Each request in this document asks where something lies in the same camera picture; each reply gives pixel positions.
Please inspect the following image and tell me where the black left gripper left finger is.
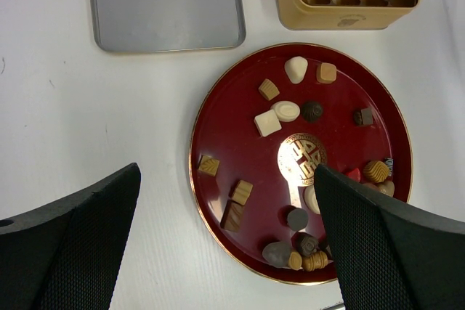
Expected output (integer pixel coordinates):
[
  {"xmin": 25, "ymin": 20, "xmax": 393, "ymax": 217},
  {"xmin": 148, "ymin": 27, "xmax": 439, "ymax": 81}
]
[{"xmin": 1, "ymin": 163, "xmax": 141, "ymax": 309}]

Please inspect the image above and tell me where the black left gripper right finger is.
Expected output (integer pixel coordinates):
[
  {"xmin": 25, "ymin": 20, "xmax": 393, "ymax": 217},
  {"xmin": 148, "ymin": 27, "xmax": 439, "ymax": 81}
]
[{"xmin": 315, "ymin": 165, "xmax": 464, "ymax": 309}]

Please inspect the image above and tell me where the dark round swirl chocolate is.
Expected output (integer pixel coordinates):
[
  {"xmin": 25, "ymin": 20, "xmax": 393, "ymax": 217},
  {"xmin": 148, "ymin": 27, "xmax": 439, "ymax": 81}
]
[{"xmin": 301, "ymin": 101, "xmax": 323, "ymax": 123}]

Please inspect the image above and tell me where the white oval chocolate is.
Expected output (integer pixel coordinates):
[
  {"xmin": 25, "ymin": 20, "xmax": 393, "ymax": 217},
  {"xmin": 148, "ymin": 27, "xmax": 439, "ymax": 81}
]
[
  {"xmin": 271, "ymin": 101, "xmax": 300, "ymax": 123},
  {"xmin": 304, "ymin": 185, "xmax": 320, "ymax": 215}
]

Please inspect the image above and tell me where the white square chocolate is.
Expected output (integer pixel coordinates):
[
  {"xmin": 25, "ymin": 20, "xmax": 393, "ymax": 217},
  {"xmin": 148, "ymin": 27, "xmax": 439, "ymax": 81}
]
[{"xmin": 254, "ymin": 110, "xmax": 282, "ymax": 137}]

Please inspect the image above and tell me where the caramel ridged chocolate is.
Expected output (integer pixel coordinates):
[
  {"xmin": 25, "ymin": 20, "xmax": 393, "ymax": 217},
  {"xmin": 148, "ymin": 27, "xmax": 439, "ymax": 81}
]
[{"xmin": 259, "ymin": 78, "xmax": 280, "ymax": 101}]

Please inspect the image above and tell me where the white cone chocolate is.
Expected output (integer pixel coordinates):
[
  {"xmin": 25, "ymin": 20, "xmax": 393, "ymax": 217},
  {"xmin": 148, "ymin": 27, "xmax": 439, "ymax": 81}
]
[{"xmin": 284, "ymin": 56, "xmax": 308, "ymax": 84}]

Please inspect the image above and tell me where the caramel barrel chocolate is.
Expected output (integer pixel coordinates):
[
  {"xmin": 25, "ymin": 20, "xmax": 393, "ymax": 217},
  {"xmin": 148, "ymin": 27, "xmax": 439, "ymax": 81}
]
[{"xmin": 302, "ymin": 250, "xmax": 329, "ymax": 272}]

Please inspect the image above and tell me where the brown heart chocolate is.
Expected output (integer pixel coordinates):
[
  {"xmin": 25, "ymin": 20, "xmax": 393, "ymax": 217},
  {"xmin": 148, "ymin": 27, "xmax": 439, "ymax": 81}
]
[{"xmin": 376, "ymin": 180, "xmax": 395, "ymax": 197}]

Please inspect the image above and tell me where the brown oval chocolate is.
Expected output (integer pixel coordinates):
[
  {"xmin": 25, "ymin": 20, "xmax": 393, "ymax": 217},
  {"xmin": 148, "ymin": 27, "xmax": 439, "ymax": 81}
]
[{"xmin": 363, "ymin": 183, "xmax": 379, "ymax": 191}]

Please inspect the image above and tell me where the dark rose chocolate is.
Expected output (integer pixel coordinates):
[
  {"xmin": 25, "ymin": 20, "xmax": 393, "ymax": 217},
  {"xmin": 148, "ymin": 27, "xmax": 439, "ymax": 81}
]
[{"xmin": 295, "ymin": 232, "xmax": 319, "ymax": 257}]

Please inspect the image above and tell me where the caramel shell chocolate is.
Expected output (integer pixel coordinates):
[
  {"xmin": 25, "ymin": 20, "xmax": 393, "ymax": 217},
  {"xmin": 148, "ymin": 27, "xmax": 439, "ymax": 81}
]
[{"xmin": 363, "ymin": 160, "xmax": 389, "ymax": 183}]

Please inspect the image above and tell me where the red chocolate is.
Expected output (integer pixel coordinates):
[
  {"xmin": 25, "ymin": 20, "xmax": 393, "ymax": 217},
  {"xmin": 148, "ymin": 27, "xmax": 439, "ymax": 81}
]
[{"xmin": 344, "ymin": 168, "xmax": 361, "ymax": 183}]

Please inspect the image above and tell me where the small caramel oval chocolate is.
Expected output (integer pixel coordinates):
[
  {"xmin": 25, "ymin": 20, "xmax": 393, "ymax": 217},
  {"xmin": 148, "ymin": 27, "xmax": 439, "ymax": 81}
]
[{"xmin": 288, "ymin": 250, "xmax": 302, "ymax": 271}]

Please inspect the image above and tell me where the black wrapped chocolate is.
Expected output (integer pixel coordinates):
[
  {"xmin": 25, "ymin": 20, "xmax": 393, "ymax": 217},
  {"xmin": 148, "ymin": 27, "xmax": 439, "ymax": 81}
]
[{"xmin": 384, "ymin": 158, "xmax": 394, "ymax": 177}]

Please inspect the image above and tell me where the dark flat round chocolate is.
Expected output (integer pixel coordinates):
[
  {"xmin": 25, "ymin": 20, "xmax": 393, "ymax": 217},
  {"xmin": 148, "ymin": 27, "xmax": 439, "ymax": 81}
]
[{"xmin": 286, "ymin": 208, "xmax": 309, "ymax": 232}]

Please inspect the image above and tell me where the dark grey egg chocolate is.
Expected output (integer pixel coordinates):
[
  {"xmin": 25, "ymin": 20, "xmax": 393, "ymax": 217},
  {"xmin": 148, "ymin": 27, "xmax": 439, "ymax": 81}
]
[{"xmin": 262, "ymin": 241, "xmax": 292, "ymax": 268}]

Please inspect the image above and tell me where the caramel striped chocolate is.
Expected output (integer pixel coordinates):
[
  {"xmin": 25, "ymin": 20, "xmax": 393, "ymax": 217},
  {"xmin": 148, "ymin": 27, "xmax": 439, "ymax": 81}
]
[{"xmin": 230, "ymin": 180, "xmax": 253, "ymax": 206}]

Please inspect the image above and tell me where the brown marbled rectangular chocolate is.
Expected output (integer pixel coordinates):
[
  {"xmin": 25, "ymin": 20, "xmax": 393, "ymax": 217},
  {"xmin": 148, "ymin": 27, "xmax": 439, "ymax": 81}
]
[{"xmin": 220, "ymin": 200, "xmax": 244, "ymax": 232}]

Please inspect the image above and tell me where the caramel leaf square chocolate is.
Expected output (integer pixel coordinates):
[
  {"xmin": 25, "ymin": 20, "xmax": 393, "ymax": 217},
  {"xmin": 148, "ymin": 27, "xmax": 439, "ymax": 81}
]
[{"xmin": 198, "ymin": 155, "xmax": 219, "ymax": 176}]

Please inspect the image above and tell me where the round red tray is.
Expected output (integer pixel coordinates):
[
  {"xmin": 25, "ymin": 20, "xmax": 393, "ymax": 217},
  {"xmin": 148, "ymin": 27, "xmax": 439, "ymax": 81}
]
[{"xmin": 189, "ymin": 43, "xmax": 413, "ymax": 285}]

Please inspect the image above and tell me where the silver tin lid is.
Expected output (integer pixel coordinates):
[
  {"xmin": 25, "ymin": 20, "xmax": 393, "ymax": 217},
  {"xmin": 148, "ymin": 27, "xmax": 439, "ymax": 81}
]
[{"xmin": 90, "ymin": 0, "xmax": 246, "ymax": 54}]

